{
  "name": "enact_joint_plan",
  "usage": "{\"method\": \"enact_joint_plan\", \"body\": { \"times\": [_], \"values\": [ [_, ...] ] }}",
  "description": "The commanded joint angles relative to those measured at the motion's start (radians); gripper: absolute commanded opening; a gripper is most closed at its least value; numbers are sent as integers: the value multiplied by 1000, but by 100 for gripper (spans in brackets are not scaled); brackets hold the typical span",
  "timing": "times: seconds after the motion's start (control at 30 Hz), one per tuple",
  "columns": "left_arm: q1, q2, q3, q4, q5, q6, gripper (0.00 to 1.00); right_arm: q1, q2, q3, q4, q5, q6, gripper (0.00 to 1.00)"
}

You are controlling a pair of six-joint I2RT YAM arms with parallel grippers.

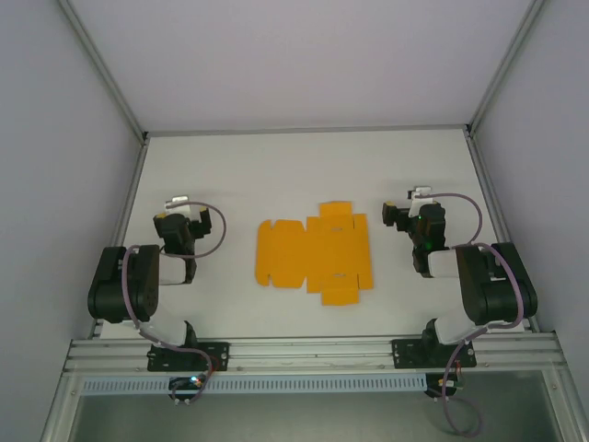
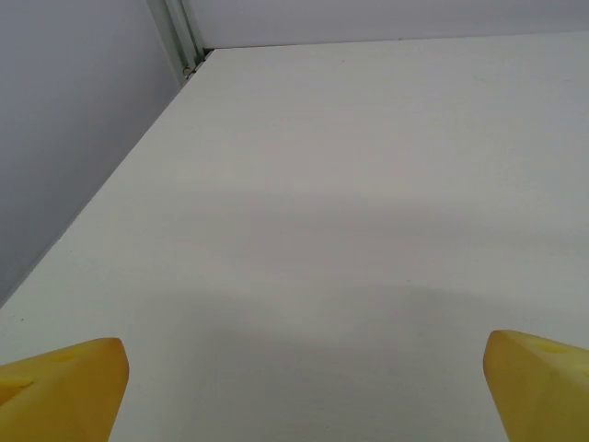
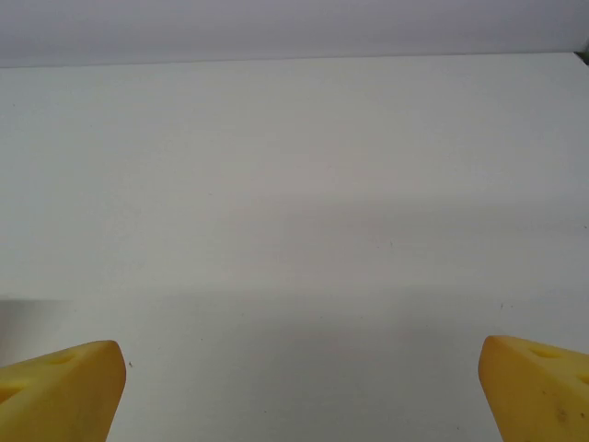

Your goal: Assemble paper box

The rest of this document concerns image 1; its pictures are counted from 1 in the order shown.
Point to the yellow paper box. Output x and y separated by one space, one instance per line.
294 253

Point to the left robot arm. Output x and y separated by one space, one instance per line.
124 294

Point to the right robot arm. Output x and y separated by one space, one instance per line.
497 294

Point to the small controller board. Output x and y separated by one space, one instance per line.
188 383
444 384

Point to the grey metal panel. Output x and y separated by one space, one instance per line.
299 419

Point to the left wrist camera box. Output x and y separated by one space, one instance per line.
177 202

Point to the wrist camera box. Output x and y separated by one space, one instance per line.
177 202
421 191

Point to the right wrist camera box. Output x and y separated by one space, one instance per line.
421 191

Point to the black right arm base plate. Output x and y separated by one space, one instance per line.
405 354

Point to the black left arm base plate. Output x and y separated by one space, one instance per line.
216 357

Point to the aluminium frame post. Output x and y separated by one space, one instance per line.
103 69
504 64

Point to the aluminium mounting rail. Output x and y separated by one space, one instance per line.
313 354

